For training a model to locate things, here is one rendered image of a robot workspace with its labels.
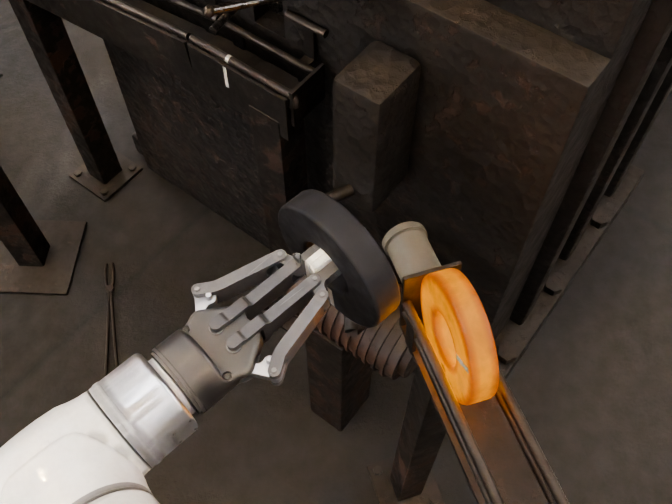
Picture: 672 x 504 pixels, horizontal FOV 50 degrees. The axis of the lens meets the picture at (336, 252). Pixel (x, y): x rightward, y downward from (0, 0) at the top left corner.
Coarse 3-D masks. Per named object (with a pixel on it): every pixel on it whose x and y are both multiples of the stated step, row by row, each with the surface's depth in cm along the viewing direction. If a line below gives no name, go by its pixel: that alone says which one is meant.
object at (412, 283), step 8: (448, 264) 86; (456, 264) 86; (424, 272) 85; (432, 272) 85; (408, 280) 85; (416, 280) 86; (408, 288) 86; (416, 288) 87; (408, 296) 88; (416, 296) 88; (416, 304) 90; (400, 312) 91; (400, 320) 92
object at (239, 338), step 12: (312, 276) 70; (300, 288) 69; (312, 288) 69; (288, 300) 69; (300, 300) 69; (264, 312) 68; (276, 312) 68; (288, 312) 69; (252, 324) 67; (264, 324) 67; (276, 324) 69; (240, 336) 66; (252, 336) 67; (264, 336) 69; (228, 348) 66
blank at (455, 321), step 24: (432, 288) 82; (456, 288) 78; (432, 312) 84; (456, 312) 76; (480, 312) 76; (432, 336) 87; (456, 336) 77; (480, 336) 75; (456, 360) 79; (480, 360) 75; (456, 384) 82; (480, 384) 76
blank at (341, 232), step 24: (312, 192) 71; (288, 216) 72; (312, 216) 68; (336, 216) 67; (288, 240) 77; (312, 240) 71; (336, 240) 66; (360, 240) 67; (336, 264) 70; (360, 264) 66; (384, 264) 68; (336, 288) 76; (360, 288) 69; (384, 288) 68; (360, 312) 73; (384, 312) 70
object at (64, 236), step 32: (0, 192) 147; (0, 224) 154; (32, 224) 162; (64, 224) 175; (0, 256) 170; (32, 256) 165; (64, 256) 170; (0, 288) 166; (32, 288) 166; (64, 288) 166
